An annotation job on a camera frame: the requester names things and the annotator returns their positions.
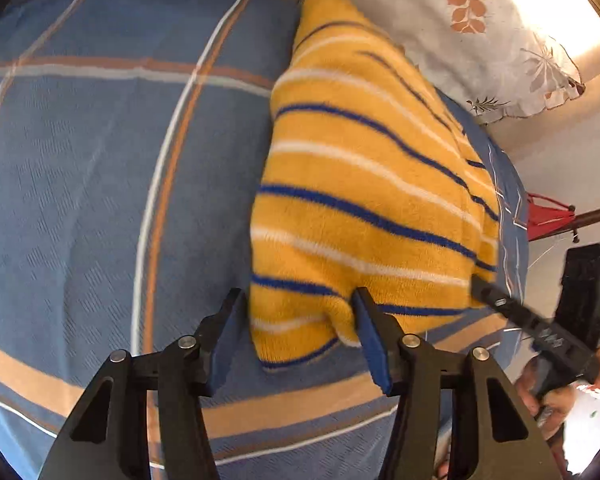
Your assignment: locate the yellow striped knit sweater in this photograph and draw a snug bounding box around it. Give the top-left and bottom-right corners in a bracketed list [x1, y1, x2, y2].
[249, 0, 500, 370]

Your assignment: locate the person's right hand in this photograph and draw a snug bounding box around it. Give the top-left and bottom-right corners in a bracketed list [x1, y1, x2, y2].
[514, 348, 600, 440]

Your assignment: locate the blue plaid bed sheet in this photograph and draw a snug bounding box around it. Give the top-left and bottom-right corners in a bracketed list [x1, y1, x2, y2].
[0, 0, 531, 480]

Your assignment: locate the white leaf print pillow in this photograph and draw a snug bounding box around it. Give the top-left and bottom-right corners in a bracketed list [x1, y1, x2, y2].
[351, 0, 585, 125]

